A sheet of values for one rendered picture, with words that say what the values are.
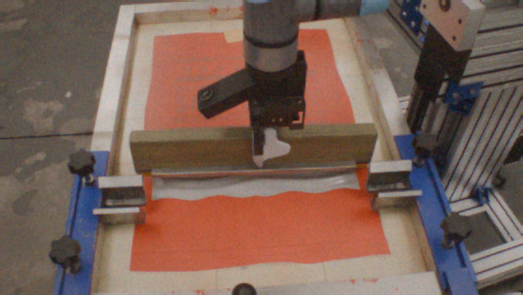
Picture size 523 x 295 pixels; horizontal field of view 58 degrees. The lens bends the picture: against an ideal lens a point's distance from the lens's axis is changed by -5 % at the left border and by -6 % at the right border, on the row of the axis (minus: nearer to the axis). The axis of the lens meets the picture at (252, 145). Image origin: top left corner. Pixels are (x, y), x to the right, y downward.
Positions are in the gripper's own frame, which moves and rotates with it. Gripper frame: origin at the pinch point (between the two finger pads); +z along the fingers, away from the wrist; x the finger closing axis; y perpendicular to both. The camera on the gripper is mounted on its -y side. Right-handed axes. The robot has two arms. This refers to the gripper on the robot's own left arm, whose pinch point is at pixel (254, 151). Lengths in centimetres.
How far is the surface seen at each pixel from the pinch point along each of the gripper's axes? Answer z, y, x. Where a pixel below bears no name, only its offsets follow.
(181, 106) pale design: 5.4, -13.4, 17.6
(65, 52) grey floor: 101, -93, 167
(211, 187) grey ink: 5.0, -7.7, -3.1
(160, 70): 5.4, -18.4, 29.4
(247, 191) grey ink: 5.2, -1.7, -4.5
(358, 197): 5.5, 17.3, -6.9
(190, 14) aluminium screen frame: 3.3, -12.1, 47.5
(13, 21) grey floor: 101, -133, 202
